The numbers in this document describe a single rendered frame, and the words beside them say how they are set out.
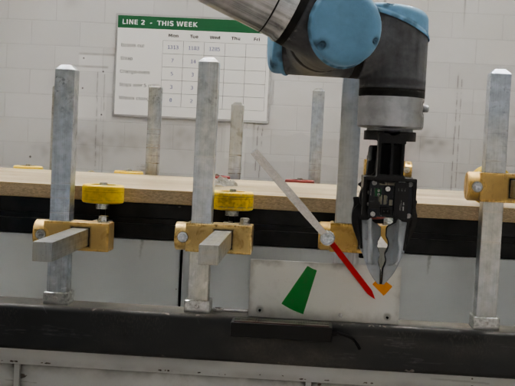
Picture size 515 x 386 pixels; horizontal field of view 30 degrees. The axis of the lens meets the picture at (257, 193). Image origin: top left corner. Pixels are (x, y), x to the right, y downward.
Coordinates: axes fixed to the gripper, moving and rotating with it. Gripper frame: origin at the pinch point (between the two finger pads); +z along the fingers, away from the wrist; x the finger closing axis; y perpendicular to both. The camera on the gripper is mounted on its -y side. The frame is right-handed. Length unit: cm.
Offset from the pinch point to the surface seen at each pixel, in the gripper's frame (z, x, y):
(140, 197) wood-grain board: -6, -43, -52
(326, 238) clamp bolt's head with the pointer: -1.9, -7.1, -28.7
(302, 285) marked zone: 6.6, -10.9, -30.5
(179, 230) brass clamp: -1.6, -32.6, -30.7
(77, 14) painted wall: -126, -229, -743
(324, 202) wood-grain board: -7, -7, -52
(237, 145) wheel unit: -16, -31, -140
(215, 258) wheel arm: -0.1, -23.9, -6.5
